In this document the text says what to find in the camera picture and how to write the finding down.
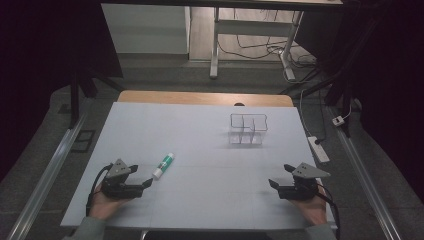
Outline white and green glue stick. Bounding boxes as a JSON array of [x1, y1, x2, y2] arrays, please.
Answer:
[[151, 152, 176, 181]]

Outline person's right hand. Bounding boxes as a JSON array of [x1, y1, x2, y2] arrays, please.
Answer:
[[290, 186, 329, 227]]

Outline person's left hand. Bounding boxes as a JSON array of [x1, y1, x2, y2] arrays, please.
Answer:
[[89, 183, 137, 222]]

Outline small white adapter with cable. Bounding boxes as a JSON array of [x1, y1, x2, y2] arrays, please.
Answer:
[[331, 99, 354, 127]]

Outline aluminium floor rail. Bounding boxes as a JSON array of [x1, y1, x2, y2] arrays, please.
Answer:
[[5, 111, 88, 240], [328, 106, 403, 240]]

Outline clear plastic compartment organizer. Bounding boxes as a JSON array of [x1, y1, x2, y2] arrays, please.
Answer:
[[228, 112, 270, 146]]

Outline white desk frame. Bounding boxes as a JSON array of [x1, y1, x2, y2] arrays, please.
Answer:
[[209, 6, 305, 82]]

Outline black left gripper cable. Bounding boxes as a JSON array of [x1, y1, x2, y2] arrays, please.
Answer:
[[85, 162, 115, 217]]

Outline white cabinet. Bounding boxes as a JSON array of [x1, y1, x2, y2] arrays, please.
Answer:
[[100, 3, 192, 55]]

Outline white table cover sheet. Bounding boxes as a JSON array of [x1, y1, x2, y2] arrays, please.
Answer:
[[60, 101, 336, 232]]

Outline dark curtain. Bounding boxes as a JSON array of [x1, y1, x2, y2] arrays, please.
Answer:
[[0, 0, 124, 183], [294, 0, 424, 203]]

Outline black floor cables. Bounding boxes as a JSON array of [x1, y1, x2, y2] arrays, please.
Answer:
[[216, 8, 318, 84]]

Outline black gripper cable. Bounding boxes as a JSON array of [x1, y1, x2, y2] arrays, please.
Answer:
[[316, 183, 342, 234], [85, 162, 115, 217]]

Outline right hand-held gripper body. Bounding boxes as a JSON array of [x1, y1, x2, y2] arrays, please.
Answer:
[[277, 162, 332, 201]]

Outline black metal stand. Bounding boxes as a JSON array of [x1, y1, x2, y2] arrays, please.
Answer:
[[67, 64, 126, 130], [279, 19, 381, 138]]

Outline white power strip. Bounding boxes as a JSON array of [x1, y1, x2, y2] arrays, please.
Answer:
[[306, 135, 331, 164]]

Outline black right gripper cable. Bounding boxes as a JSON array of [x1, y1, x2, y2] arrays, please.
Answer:
[[316, 183, 342, 234]]

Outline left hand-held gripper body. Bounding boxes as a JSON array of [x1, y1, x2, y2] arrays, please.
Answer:
[[100, 158, 145, 201]]

